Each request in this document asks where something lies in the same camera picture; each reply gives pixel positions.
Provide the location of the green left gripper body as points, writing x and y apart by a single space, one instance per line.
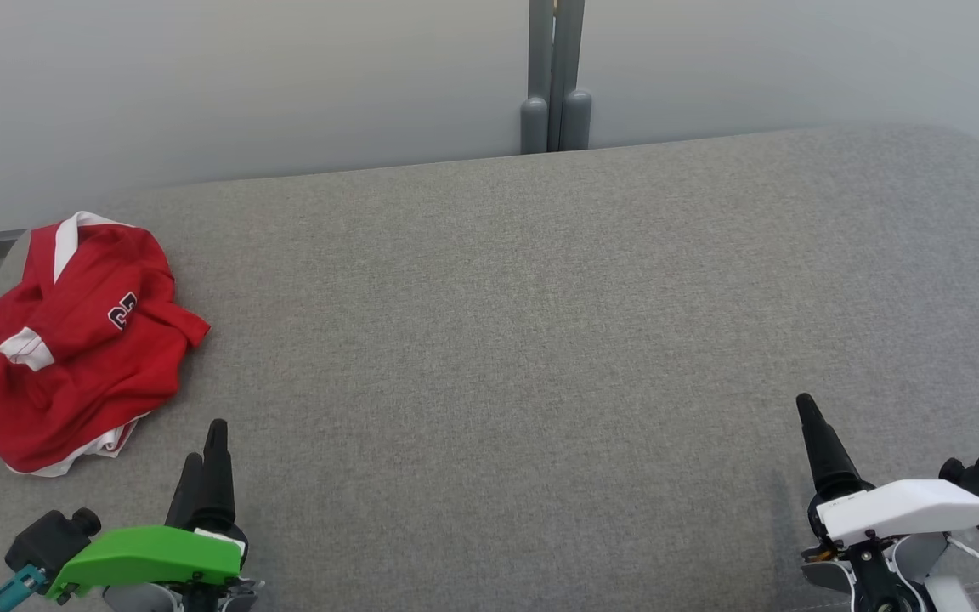
149 557

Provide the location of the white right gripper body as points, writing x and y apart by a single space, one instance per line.
897 510

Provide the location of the grey partition post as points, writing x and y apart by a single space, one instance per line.
556 76

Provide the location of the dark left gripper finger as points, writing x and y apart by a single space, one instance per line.
185 493
217 476

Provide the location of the red jersey with number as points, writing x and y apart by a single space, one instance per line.
82 348

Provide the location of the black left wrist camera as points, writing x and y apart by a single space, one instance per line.
52 537

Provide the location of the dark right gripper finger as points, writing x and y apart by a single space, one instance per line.
825 450

